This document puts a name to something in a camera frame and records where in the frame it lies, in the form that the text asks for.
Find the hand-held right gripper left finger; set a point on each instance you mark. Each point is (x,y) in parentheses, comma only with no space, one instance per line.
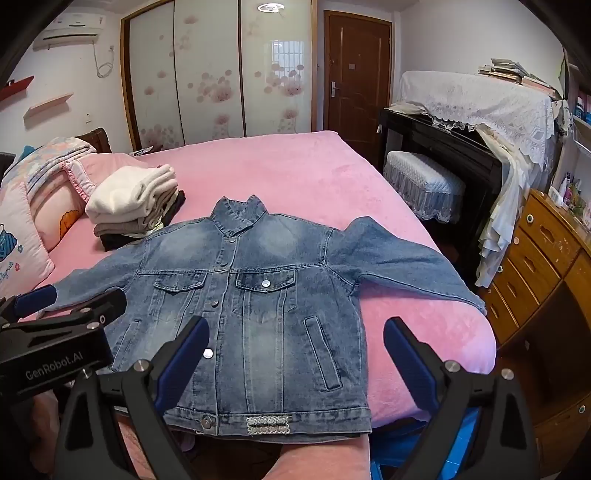
(184,364)

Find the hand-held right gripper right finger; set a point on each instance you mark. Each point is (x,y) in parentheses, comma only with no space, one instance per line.
(411,364)

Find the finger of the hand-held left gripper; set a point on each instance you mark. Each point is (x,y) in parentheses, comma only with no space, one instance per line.
(104,302)
(34,297)

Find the blue denim jacket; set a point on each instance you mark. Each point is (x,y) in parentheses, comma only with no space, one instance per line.
(258,286)

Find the pink cartoon print pillow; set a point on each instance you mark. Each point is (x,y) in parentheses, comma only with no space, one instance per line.
(18,240)

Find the grey folded garments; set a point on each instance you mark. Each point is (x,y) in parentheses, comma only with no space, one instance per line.
(124,227)

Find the pink ruffled pillow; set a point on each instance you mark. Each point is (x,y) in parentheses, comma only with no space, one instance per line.
(60,217)

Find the white folded sweater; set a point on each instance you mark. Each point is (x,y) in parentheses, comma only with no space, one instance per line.
(129,194)

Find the black folded garment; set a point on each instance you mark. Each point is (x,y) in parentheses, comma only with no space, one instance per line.
(173,207)

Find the floral folded quilt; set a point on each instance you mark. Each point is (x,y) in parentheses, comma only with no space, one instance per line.
(51,157)

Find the dark wooden headboard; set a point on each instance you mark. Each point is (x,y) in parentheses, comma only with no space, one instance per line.
(94,141)

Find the wooden drawer desk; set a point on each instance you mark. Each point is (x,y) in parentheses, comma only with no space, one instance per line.
(540,258)

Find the white hanging cloth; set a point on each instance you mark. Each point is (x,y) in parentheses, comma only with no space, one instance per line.
(503,207)

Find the lace covered piano stool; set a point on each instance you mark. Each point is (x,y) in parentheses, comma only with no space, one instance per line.
(425,177)

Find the pink bed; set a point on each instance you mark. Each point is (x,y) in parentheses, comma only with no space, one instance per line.
(300,175)

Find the black piano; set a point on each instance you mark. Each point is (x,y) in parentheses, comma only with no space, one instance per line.
(443,143)

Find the group of small bottles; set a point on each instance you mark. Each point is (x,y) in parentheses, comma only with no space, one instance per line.
(570,189)

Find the floral sliding door wardrobe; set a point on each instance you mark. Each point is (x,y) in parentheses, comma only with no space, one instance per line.
(207,69)

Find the white lace piano cover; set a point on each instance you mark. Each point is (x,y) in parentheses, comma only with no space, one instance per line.
(485,106)

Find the white air conditioner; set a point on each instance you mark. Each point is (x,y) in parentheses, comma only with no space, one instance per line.
(69,27)

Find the brown wooden door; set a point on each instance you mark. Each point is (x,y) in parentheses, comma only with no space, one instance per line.
(358,83)

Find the pile of books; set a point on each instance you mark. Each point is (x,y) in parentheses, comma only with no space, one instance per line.
(512,71)

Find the light wooden wall shelf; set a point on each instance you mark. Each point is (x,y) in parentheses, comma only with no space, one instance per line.
(48,105)

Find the red wall shelf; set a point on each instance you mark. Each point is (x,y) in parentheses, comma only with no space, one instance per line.
(16,86)

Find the white wall shelf unit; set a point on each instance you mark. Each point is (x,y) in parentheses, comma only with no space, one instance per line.
(581,120)

